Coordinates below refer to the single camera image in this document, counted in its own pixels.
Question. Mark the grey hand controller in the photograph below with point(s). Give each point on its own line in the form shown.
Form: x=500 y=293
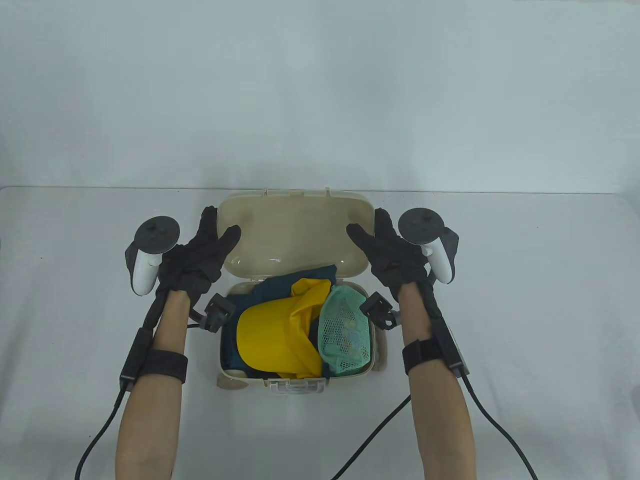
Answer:
x=422 y=225
x=157 y=232

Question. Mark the beige hard-shell suitcase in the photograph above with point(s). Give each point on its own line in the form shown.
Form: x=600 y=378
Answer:
x=295 y=230

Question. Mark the yellow cap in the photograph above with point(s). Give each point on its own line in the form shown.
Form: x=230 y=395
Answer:
x=270 y=330

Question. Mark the grey right hand controller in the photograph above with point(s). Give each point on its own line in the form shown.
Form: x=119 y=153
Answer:
x=422 y=225

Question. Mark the person's right hand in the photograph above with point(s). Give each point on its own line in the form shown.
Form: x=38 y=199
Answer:
x=395 y=260

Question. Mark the black wrist box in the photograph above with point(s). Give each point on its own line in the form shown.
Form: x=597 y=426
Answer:
x=455 y=350
x=135 y=360

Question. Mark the grey left hand controller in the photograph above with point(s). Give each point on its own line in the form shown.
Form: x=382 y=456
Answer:
x=157 y=232

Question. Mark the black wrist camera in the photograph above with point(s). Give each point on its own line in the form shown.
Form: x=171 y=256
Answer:
x=380 y=307
x=217 y=310

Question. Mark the person's left hand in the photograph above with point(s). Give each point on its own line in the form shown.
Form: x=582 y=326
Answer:
x=197 y=260

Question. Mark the person's right forearm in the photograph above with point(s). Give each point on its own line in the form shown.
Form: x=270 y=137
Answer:
x=440 y=415

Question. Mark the black left wrist box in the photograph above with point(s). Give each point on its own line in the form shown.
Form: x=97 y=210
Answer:
x=135 y=360

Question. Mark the person's left forearm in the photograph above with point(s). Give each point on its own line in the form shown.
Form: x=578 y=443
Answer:
x=150 y=400

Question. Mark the dark teal shorts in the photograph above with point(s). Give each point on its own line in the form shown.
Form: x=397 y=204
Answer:
x=280 y=285

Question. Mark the green mesh pouch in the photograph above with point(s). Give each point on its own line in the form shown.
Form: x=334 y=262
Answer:
x=345 y=330

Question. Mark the black right wrist box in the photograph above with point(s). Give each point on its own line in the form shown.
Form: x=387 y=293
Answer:
x=455 y=350

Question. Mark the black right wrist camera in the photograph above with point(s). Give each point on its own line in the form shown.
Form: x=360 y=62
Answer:
x=380 y=307

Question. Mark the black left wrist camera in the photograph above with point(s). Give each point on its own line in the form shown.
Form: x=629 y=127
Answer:
x=217 y=310

